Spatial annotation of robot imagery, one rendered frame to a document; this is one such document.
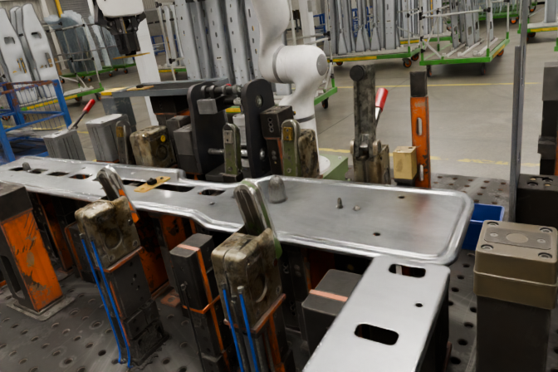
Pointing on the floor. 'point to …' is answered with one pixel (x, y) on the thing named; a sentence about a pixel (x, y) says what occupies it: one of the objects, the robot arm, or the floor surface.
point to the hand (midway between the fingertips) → (127, 42)
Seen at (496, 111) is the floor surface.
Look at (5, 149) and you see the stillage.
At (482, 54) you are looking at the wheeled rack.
